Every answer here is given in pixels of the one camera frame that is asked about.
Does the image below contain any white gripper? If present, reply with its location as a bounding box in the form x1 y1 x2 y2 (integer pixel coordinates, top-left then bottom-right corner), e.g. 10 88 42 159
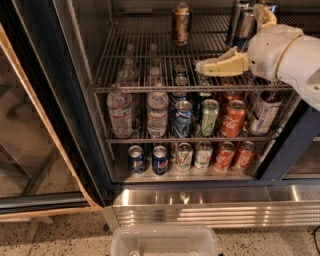
195 4 303 81

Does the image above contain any silver blue redbull can front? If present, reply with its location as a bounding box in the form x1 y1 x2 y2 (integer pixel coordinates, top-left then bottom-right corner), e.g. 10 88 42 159
233 7 255 51

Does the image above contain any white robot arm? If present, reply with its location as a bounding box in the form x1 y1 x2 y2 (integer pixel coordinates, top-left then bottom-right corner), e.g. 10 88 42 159
196 4 320 111

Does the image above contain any silver redbull can rear left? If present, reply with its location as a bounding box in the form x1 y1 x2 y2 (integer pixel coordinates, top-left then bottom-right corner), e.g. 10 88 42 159
226 0 250 46

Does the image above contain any blue redbull can right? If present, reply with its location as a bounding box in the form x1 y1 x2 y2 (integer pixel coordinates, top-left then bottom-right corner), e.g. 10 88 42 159
260 0 277 13

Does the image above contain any white blue can middle shelf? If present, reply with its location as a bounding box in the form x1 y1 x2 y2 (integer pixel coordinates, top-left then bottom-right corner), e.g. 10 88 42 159
249 91 282 136

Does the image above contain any brown gold tall can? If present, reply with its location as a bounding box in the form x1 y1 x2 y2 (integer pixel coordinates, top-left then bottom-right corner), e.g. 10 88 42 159
171 2 192 46

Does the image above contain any red coca-cola can middle shelf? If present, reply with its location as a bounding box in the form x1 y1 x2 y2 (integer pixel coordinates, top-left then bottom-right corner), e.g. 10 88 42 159
219 100 246 138

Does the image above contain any green soda can middle shelf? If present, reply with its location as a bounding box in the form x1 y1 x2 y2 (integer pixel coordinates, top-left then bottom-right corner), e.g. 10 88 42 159
200 99 219 136

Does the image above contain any blue pepsi can middle shelf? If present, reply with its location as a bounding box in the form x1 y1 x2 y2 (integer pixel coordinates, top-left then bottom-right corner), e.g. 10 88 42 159
173 100 193 138

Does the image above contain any red coke can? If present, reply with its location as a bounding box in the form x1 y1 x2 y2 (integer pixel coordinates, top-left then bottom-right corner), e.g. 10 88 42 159
214 141 236 172
233 141 256 169

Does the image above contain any white green can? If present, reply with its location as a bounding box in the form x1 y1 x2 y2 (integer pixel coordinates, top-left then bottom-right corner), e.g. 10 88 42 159
194 141 213 169
176 143 193 172

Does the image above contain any blue pepsi can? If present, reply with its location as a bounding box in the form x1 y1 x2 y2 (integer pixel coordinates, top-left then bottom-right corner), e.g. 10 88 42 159
152 145 168 175
128 145 145 174

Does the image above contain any blue pepsi can bottom left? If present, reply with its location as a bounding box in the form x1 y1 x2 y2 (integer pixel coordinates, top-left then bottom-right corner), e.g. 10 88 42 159
128 145 145 174

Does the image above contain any stainless steel fridge base grille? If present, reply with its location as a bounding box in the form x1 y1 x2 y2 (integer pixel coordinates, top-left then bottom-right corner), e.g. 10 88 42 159
102 185 320 230

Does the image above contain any open glass fridge door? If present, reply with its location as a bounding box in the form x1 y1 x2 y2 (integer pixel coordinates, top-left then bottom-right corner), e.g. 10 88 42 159
0 0 111 222

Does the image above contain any clear water bottle right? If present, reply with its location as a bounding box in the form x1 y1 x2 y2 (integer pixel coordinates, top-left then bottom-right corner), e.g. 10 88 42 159
147 90 169 138

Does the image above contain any clear water bottle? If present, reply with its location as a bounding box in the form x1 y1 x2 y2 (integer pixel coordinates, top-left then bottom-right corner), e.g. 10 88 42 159
107 70 133 139
147 90 169 138

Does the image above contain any clear water bottle left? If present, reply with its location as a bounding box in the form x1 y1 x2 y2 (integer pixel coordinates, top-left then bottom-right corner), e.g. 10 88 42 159
107 70 133 139

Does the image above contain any clear plastic bin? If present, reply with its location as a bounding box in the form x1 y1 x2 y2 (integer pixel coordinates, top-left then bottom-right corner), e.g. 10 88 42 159
110 226 218 256

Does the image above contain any top wire fridge shelf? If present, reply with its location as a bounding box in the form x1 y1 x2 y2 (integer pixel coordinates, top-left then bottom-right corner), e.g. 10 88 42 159
90 11 320 94

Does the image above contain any wire fridge shelf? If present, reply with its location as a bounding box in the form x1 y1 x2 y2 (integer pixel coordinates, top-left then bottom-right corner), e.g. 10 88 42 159
90 11 320 94
106 131 278 144

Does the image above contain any middle wire fridge shelf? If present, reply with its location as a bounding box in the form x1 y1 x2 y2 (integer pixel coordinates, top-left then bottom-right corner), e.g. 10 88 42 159
106 131 278 144

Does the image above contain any black cable on floor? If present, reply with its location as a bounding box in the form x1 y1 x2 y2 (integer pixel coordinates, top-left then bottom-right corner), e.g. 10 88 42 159
311 225 320 256

